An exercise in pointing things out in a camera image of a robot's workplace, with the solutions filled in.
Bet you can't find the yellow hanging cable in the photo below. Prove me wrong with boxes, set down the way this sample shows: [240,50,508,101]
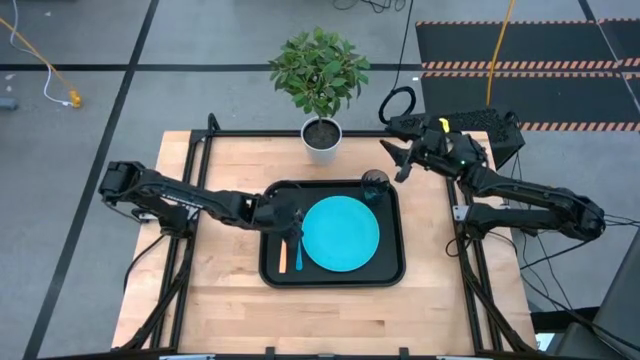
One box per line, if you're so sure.
[485,0,518,108]

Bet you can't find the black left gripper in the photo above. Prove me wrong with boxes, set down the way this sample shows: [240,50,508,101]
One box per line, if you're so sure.
[251,190,306,247]

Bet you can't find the black mat with hazard stripes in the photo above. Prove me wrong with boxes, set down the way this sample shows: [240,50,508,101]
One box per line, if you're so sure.
[419,71,640,133]
[415,18,640,72]

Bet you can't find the black perforated computer case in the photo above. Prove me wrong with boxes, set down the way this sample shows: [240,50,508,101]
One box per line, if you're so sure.
[384,107,527,169]

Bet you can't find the black aluminium table frame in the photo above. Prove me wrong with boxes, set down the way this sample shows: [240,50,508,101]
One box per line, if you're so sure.
[119,113,539,360]

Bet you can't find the yellow floor cable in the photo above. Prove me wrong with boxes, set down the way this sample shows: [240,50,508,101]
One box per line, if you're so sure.
[0,16,83,110]

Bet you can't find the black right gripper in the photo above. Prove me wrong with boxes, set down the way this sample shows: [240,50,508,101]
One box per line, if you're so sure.
[379,128,489,184]

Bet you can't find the teal plate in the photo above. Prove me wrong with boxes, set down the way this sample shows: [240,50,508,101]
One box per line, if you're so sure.
[300,194,382,274]

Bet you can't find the green leafy plant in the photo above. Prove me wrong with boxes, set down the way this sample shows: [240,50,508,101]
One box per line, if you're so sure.
[268,26,372,120]

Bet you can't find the blue patterned glass cup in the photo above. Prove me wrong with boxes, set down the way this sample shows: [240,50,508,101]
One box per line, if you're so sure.
[360,168,392,204]

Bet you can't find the black looped cable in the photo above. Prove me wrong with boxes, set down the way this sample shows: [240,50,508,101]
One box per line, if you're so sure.
[377,0,418,127]

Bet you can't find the black power cable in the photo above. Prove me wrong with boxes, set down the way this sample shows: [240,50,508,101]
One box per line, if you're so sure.
[519,232,640,352]

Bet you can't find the dark grey panel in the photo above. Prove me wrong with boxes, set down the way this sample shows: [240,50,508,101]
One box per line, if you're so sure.
[548,228,640,360]

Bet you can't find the black plastic tray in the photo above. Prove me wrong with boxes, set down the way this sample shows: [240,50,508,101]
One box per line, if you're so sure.
[257,179,407,290]

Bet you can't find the white floor cable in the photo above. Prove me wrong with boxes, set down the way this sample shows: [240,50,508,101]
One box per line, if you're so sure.
[9,0,74,108]

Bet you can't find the white plant pot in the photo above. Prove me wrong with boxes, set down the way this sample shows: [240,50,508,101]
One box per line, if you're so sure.
[299,116,344,167]

